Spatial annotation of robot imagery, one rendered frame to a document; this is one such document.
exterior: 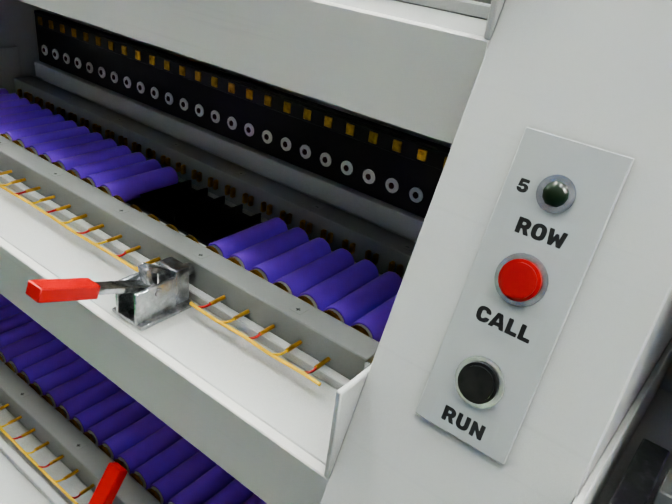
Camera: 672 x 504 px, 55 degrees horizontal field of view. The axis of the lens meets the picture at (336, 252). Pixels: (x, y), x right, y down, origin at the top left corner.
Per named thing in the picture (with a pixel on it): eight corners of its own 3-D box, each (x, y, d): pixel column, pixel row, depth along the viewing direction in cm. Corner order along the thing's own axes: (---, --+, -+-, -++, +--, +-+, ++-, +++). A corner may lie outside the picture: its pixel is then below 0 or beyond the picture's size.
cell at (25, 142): (92, 147, 60) (25, 162, 56) (81, 142, 61) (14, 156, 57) (91, 128, 59) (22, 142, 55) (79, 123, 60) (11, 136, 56)
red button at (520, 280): (530, 309, 24) (546, 268, 23) (490, 291, 24) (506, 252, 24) (537, 307, 24) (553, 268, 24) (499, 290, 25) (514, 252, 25)
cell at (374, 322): (428, 314, 42) (370, 357, 37) (405, 302, 43) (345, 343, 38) (433, 290, 41) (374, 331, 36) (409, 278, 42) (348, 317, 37)
